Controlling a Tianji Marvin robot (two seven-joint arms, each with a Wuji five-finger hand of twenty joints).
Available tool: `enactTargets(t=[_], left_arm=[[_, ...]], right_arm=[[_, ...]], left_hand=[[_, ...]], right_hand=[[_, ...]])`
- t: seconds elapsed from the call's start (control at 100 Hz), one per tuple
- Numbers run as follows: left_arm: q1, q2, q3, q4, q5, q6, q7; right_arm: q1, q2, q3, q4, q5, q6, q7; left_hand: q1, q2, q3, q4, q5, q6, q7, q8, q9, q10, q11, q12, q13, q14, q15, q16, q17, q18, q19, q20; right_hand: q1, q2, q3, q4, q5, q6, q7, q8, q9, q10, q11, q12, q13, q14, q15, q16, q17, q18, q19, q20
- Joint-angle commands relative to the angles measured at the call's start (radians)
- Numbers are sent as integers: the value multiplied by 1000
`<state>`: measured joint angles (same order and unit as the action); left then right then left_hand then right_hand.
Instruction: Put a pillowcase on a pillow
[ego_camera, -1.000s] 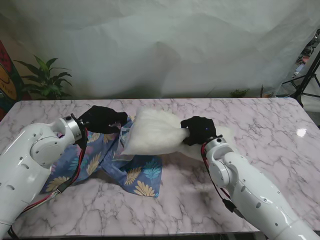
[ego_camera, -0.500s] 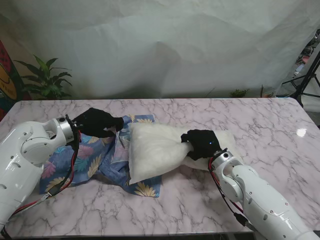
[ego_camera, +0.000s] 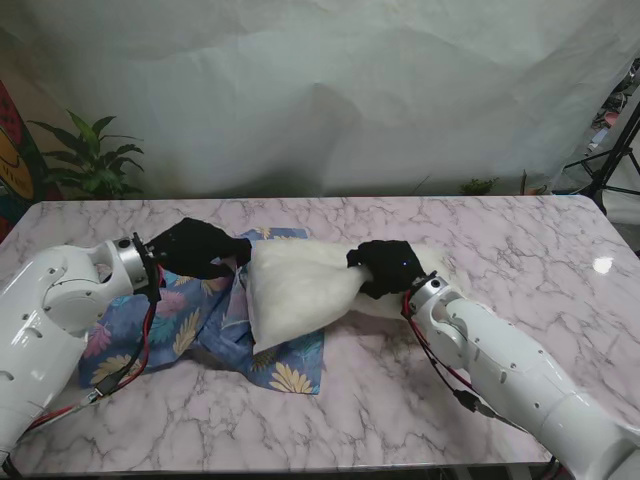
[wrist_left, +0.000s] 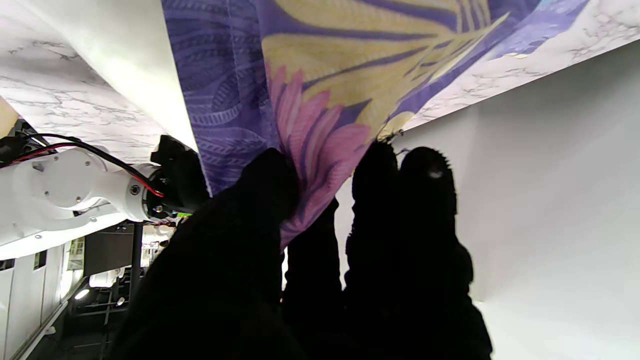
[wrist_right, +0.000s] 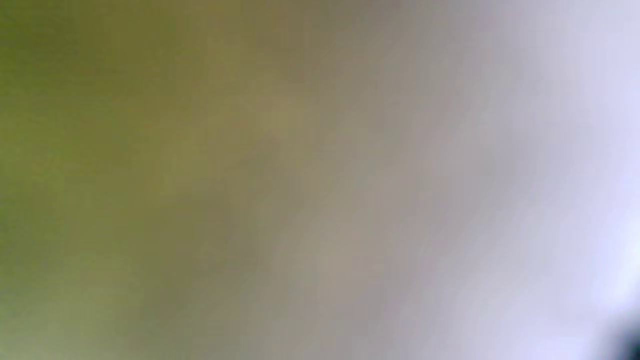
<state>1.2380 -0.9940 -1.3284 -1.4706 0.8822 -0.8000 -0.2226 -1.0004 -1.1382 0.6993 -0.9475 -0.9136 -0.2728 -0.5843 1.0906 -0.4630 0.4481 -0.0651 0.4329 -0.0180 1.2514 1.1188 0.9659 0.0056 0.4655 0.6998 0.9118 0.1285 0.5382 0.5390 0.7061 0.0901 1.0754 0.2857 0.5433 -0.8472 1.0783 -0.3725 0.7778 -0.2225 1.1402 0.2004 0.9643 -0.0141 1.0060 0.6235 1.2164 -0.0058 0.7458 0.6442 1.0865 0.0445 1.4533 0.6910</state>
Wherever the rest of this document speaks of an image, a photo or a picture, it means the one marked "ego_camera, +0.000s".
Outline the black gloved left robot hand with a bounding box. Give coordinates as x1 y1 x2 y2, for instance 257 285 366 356
148 217 252 282

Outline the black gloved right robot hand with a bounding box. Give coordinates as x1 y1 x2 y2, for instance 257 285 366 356
345 239 427 301

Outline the purple floral pillowcase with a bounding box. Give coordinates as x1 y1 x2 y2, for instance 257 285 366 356
77 227 327 397

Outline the white pillow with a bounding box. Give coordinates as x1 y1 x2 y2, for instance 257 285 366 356
243 237 450 357

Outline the small green plant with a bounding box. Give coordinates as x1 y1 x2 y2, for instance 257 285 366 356
457 176 500 197

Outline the large green leafy plant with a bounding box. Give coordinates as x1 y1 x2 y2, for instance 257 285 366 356
27 109 147 200

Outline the small orange pot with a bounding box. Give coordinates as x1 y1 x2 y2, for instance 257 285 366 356
521 168 550 197

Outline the white backdrop sheet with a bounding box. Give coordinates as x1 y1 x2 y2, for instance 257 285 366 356
0 0 640 202

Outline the colourful painted board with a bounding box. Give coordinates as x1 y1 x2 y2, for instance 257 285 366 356
0 78 50 242

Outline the black tripod stand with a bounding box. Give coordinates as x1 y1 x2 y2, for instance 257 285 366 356
563 84 640 217

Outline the red black left arm cable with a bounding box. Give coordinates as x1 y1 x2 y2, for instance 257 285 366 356
19 262 167 441

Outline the red black arm cable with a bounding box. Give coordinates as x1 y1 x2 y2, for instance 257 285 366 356
401 290 524 430
19 262 167 441

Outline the red black right arm cable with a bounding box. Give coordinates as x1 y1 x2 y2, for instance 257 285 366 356
401 290 524 430

